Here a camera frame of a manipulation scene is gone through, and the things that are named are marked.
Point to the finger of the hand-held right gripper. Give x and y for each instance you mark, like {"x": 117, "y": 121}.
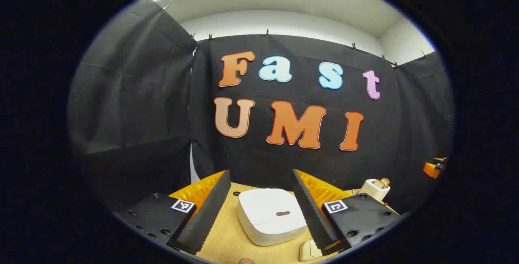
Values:
{"x": 432, "y": 168}

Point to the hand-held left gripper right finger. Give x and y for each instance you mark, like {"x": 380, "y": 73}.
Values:
{"x": 314, "y": 219}

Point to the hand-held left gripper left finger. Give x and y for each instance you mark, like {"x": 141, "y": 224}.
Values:
{"x": 206, "y": 215}

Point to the cream plastic object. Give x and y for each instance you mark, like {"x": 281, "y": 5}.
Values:
{"x": 309, "y": 252}

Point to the rounded bread slice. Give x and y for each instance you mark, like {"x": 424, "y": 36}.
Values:
{"x": 386, "y": 181}

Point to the square bread slice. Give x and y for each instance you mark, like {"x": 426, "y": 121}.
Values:
{"x": 379, "y": 183}

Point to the white toaster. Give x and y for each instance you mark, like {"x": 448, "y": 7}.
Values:
{"x": 371, "y": 191}

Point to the black backdrop cloth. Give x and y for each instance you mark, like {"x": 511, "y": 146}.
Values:
{"x": 162, "y": 114}

